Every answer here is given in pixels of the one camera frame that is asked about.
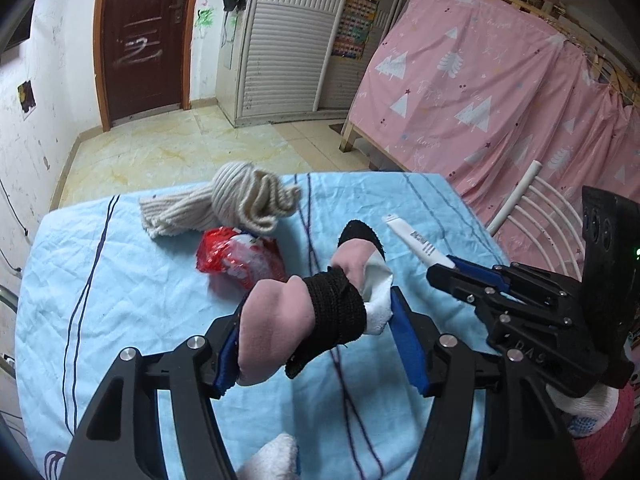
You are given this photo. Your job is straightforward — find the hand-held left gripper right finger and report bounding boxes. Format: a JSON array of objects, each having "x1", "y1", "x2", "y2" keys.
[{"x1": 389, "y1": 287, "x2": 584, "y2": 480}]

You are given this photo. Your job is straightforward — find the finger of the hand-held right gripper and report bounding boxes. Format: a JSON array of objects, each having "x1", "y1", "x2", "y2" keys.
[
  {"x1": 446, "y1": 255, "x2": 582, "y2": 307},
  {"x1": 426, "y1": 264, "x2": 572, "y2": 342}
]

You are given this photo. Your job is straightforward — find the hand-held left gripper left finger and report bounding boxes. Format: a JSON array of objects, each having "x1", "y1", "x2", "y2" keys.
[{"x1": 60, "y1": 305, "x2": 247, "y2": 480}]

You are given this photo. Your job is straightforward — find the white sock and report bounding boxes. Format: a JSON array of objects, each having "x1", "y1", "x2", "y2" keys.
[{"x1": 359, "y1": 259, "x2": 397, "y2": 337}]

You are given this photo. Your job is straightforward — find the white tube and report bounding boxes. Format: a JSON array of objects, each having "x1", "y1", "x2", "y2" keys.
[{"x1": 382, "y1": 213, "x2": 457, "y2": 270}]

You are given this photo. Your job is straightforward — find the pink sock with black band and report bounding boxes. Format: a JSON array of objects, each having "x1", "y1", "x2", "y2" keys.
[{"x1": 235, "y1": 219, "x2": 389, "y2": 387}]

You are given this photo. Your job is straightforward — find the person's right forearm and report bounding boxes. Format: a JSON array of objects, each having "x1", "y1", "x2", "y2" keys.
[{"x1": 544, "y1": 384, "x2": 622, "y2": 436}]

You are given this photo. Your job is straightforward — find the red plastic packet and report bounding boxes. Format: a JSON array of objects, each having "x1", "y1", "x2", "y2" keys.
[{"x1": 195, "y1": 226, "x2": 289, "y2": 292}]

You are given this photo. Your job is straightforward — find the white fluffy cloth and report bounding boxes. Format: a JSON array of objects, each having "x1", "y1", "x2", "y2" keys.
[{"x1": 237, "y1": 432, "x2": 302, "y2": 480}]

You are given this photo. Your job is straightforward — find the light blue tablecloth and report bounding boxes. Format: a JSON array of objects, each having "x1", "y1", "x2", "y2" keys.
[{"x1": 14, "y1": 172, "x2": 512, "y2": 480}]

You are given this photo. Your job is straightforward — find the beige knitted sock bundle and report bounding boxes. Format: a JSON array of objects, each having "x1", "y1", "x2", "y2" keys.
[{"x1": 138, "y1": 161, "x2": 302, "y2": 239}]

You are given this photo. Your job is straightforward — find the person's pink fleece clothing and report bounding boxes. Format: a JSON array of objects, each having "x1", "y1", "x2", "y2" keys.
[{"x1": 567, "y1": 375, "x2": 640, "y2": 480}]

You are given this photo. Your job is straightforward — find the pink printed curtain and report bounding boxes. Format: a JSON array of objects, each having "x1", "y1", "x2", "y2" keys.
[{"x1": 345, "y1": 0, "x2": 640, "y2": 273}]

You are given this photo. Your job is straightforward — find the white shutter wardrobe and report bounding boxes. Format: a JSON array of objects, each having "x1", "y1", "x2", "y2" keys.
[{"x1": 215, "y1": 0, "x2": 362, "y2": 129}]

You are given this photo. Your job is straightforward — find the dark red door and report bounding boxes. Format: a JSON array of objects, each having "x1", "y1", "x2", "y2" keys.
[{"x1": 94, "y1": 0, "x2": 204, "y2": 132}]

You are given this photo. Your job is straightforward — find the black television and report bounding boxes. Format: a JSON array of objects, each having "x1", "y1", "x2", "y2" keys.
[{"x1": 0, "y1": 0, "x2": 37, "y2": 55}]

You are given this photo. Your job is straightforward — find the colourful wall poster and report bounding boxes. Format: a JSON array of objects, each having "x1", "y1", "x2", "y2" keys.
[{"x1": 332, "y1": 0, "x2": 382, "y2": 62}]

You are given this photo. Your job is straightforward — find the dark wall sticker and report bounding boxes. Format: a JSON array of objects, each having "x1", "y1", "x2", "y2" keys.
[{"x1": 17, "y1": 79, "x2": 39, "y2": 117}]

